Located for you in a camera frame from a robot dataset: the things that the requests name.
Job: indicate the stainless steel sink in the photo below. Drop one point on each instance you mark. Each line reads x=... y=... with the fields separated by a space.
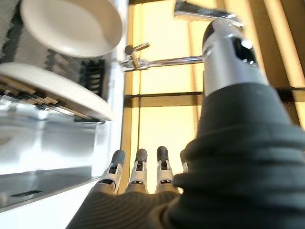
x=59 y=143

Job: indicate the black wooden sink rack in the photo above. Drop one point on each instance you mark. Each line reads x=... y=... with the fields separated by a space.
x=93 y=71

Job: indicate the cream ceramic plate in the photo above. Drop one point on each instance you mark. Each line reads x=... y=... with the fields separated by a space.
x=71 y=26
x=59 y=83

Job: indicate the chrome kitchen faucet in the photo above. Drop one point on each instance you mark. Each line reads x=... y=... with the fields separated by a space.
x=166 y=61

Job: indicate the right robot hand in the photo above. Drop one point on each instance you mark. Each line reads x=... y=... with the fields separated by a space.
x=226 y=179

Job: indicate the yellow window with dark frame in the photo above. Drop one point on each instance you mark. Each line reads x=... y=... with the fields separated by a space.
x=166 y=124

